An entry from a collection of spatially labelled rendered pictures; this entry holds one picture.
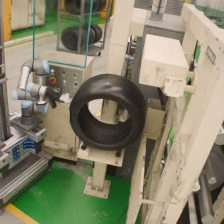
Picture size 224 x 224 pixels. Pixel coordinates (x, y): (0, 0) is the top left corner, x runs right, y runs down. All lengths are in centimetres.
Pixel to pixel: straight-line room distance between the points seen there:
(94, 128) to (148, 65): 99
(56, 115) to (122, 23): 133
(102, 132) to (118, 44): 76
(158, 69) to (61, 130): 176
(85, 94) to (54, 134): 126
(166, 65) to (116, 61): 74
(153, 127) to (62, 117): 106
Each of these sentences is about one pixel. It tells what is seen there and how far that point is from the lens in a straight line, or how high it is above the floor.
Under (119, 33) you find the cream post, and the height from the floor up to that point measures 174.
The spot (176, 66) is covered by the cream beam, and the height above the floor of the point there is 178.
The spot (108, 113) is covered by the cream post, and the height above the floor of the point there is 104.
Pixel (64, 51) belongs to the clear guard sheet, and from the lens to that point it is 250.
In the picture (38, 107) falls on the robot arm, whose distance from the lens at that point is 249.
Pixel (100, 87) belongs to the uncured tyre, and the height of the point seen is 144.
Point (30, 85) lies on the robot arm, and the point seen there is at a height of 132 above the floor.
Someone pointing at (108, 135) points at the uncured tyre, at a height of 91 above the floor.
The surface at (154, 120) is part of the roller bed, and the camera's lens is 216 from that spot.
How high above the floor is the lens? 220
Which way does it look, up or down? 31 degrees down
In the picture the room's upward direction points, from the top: 9 degrees clockwise
